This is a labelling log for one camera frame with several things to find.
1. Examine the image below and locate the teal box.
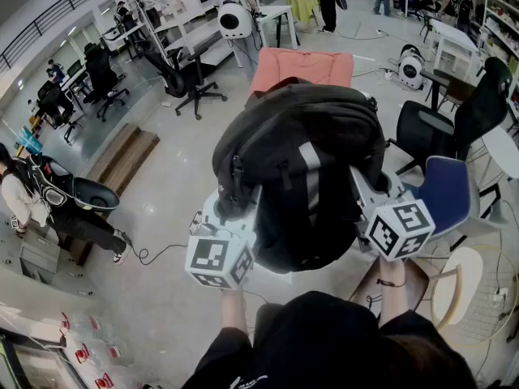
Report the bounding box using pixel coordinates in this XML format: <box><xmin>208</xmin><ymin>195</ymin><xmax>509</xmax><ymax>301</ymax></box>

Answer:
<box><xmin>18</xmin><ymin>126</ymin><xmax>44</xmax><ymax>154</ymax></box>

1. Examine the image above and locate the group of red tagged bags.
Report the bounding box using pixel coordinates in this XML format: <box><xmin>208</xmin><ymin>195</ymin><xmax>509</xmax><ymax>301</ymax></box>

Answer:
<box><xmin>58</xmin><ymin>312</ymin><xmax>122</xmax><ymax>389</ymax></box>

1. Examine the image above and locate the white shelf rack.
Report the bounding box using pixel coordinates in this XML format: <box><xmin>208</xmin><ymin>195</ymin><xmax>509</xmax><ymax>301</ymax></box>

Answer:
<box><xmin>129</xmin><ymin>0</ymin><xmax>244</xmax><ymax>73</ymax></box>

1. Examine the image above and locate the black office chair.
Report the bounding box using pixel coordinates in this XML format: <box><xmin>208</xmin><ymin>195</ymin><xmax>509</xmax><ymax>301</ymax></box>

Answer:
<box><xmin>141</xmin><ymin>42</ymin><xmax>229</xmax><ymax>122</ymax></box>
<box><xmin>36</xmin><ymin>81</ymin><xmax>83</xmax><ymax>145</ymax></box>
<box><xmin>83</xmin><ymin>42</ymin><xmax>131</xmax><ymax>123</ymax></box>
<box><xmin>387</xmin><ymin>57</ymin><xmax>514</xmax><ymax>177</ymax></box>

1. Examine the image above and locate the black floor cable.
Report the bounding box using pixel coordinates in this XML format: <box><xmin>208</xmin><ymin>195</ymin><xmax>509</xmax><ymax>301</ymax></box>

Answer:
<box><xmin>121</xmin><ymin>233</ymin><xmax>190</xmax><ymax>267</ymax></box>

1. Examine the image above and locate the wooden step platform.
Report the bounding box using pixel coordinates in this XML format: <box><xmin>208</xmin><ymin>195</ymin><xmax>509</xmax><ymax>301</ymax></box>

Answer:
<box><xmin>87</xmin><ymin>122</ymin><xmax>161</xmax><ymax>197</ymax></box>

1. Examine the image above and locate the wire fan guard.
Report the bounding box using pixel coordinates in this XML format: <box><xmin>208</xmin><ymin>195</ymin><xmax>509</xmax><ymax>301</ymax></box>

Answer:
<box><xmin>429</xmin><ymin>244</ymin><xmax>519</xmax><ymax>348</ymax></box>

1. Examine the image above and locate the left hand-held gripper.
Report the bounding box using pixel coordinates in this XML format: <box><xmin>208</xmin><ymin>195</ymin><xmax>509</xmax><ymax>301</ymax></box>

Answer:
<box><xmin>185</xmin><ymin>184</ymin><xmax>264</xmax><ymax>291</ymax></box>

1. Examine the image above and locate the person's left forearm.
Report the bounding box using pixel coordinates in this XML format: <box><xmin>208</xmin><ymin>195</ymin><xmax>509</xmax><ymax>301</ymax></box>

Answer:
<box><xmin>221</xmin><ymin>285</ymin><xmax>249</xmax><ymax>335</ymax></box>

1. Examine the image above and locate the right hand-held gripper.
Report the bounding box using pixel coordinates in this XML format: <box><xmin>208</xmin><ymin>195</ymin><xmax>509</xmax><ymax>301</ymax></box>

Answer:
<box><xmin>349</xmin><ymin>165</ymin><xmax>437</xmax><ymax>263</ymax></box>

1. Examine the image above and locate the white wall shelf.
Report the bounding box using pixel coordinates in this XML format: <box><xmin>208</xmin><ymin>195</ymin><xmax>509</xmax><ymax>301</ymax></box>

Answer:
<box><xmin>478</xmin><ymin>0</ymin><xmax>519</xmax><ymax>129</ymax></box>

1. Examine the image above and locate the wooden chair with white seat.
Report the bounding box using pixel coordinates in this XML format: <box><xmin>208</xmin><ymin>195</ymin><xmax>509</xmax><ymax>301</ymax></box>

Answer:
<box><xmin>427</xmin><ymin>246</ymin><xmax>486</xmax><ymax>334</ymax></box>

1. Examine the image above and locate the grey metal box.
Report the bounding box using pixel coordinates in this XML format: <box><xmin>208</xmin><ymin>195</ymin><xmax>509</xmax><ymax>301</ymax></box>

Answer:
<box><xmin>15</xmin><ymin>227</ymin><xmax>62</xmax><ymax>287</ymax></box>

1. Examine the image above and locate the dark small table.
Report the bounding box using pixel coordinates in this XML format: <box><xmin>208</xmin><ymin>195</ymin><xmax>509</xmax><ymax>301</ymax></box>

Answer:
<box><xmin>421</xmin><ymin>69</ymin><xmax>478</xmax><ymax>111</ymax></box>

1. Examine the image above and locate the pink fabric chair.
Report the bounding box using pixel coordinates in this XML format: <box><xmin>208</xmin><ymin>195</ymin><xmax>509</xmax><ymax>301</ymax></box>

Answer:
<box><xmin>249</xmin><ymin>46</ymin><xmax>354</xmax><ymax>100</ymax></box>

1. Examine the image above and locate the yellow-green covered table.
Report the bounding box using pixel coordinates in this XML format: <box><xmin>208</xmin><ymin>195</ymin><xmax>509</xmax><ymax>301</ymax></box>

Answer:
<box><xmin>285</xmin><ymin>0</ymin><xmax>321</xmax><ymax>26</ymax></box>

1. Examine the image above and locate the person's black shirt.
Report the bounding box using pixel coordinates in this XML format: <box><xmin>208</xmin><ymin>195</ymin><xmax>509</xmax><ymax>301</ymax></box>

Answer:
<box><xmin>192</xmin><ymin>290</ymin><xmax>478</xmax><ymax>389</ymax></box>

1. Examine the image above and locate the blue chair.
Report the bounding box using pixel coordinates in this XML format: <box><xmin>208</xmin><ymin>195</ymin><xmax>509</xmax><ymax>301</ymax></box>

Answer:
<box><xmin>401</xmin><ymin>155</ymin><xmax>508</xmax><ymax>243</ymax></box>

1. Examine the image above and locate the black balcony railing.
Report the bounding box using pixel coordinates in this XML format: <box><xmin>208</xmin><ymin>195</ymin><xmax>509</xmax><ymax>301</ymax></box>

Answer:
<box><xmin>0</xmin><ymin>0</ymin><xmax>109</xmax><ymax>80</ymax></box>

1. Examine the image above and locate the round white table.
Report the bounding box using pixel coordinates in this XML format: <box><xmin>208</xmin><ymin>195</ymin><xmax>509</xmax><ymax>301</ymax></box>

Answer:
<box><xmin>482</xmin><ymin>126</ymin><xmax>519</xmax><ymax>180</ymax></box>

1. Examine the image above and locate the person's right forearm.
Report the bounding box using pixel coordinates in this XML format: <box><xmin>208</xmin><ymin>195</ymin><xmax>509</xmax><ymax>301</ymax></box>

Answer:
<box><xmin>372</xmin><ymin>257</ymin><xmax>411</xmax><ymax>328</ymax></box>

